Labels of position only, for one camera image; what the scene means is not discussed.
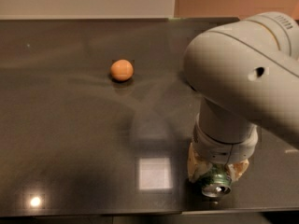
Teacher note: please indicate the orange fruit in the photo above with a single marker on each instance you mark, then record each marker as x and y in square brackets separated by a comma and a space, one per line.
[121, 70]

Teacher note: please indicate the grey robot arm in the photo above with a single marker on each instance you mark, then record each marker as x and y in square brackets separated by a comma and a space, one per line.
[247, 73]

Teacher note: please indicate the green soda can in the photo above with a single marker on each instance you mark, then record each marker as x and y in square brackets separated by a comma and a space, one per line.
[216, 182]

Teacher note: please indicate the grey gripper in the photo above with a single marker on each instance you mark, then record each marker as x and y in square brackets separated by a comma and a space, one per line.
[224, 148]

